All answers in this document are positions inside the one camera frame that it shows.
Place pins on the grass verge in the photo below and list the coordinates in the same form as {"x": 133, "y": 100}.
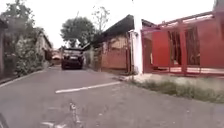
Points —
{"x": 186, "y": 87}

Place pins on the bare thin tree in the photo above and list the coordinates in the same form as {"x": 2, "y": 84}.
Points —
{"x": 101, "y": 17}

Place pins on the building with pale wall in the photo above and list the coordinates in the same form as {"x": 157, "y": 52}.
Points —
{"x": 44, "y": 45}

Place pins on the brick house with dark roof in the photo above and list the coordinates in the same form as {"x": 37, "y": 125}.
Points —
{"x": 113, "y": 48}

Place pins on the green bushes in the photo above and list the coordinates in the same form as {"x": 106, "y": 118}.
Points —
{"x": 26, "y": 56}

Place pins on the large dark tree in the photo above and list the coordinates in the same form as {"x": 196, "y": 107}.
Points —
{"x": 77, "y": 31}

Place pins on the white gate pillar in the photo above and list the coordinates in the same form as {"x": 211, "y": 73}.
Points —
{"x": 137, "y": 50}

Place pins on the tall green tree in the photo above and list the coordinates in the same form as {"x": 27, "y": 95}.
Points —
{"x": 16, "y": 20}

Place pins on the red metal gate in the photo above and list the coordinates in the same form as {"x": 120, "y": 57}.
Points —
{"x": 186, "y": 46}

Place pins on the dark car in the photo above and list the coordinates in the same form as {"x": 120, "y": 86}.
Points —
{"x": 72, "y": 58}

